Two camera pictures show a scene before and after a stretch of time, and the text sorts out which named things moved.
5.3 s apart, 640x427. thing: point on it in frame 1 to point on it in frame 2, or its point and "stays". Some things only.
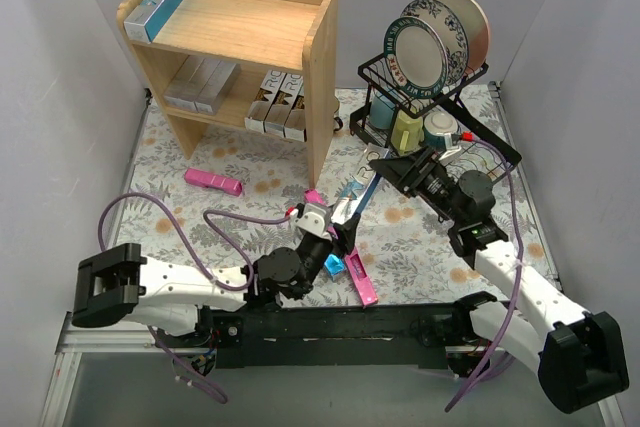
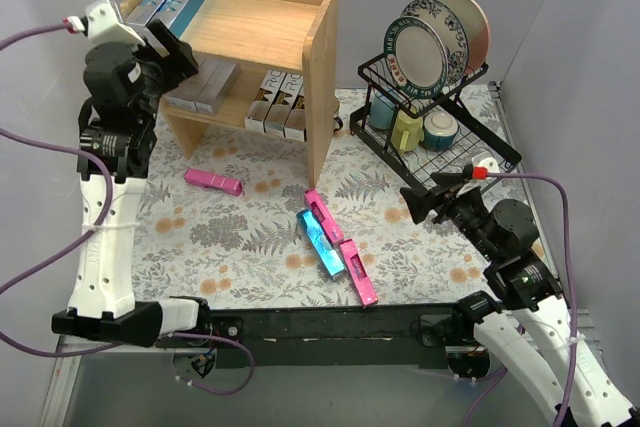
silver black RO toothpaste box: [254, 121] stays
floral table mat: [228, 205] stays
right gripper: [413, 173] to [445, 200]
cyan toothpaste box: [361, 185] to [181, 5]
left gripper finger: [345, 233] to [179, 53]
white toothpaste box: [217, 87] stays
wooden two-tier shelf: [240, 50] stays
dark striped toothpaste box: [275, 120] stays
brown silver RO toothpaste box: [294, 128] stays
